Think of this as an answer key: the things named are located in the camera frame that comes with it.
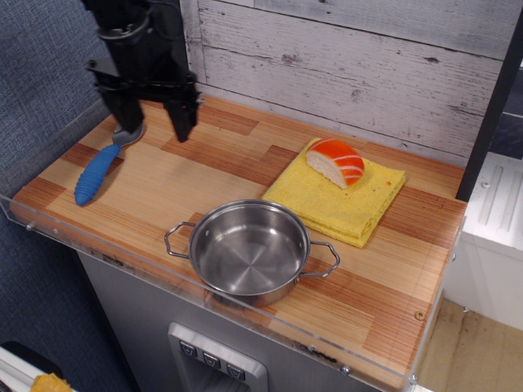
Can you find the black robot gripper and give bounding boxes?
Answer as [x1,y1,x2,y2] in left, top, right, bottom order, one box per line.
[84,1,199,143]

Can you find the blue handled metal spoon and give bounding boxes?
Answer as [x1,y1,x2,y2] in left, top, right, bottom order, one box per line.
[74,123,144,206]

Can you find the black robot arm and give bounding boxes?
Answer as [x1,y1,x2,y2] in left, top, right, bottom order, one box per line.
[84,1,199,142]

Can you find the stainless steel pot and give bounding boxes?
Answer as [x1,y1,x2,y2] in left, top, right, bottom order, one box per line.
[184,199,315,307]

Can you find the clear acrylic table guard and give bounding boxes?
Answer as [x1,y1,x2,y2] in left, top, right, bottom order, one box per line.
[2,91,465,391]

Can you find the salmon nigiri sushi toy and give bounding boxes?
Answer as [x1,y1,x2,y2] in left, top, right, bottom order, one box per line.
[306,139,365,189]

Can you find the yellow folded cloth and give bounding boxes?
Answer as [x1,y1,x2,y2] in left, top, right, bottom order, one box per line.
[262,138,405,248]

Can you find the grey cabinet with buttons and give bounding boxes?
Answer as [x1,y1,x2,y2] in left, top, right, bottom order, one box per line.
[79,254,373,391]

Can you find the yellow object at corner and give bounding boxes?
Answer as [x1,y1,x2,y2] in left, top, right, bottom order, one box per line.
[29,373,73,392]

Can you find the white ridged appliance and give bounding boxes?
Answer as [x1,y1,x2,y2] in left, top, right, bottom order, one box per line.
[443,153,522,330]

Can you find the black right vertical post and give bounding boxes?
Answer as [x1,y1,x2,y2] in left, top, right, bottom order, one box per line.
[455,11,522,202]

